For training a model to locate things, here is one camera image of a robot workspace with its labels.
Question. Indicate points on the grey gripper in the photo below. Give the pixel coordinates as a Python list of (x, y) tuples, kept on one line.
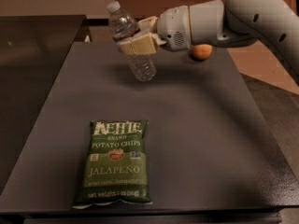
[(172, 27)]

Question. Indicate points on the clear plastic water bottle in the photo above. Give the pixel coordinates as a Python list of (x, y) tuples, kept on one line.
[(136, 44)]

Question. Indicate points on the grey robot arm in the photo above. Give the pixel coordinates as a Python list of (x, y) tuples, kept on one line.
[(225, 24)]

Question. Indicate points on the orange fruit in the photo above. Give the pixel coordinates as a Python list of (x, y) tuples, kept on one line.
[(201, 52)]

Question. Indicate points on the green Kettle chips bag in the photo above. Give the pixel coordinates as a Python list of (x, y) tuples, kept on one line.
[(116, 164)]

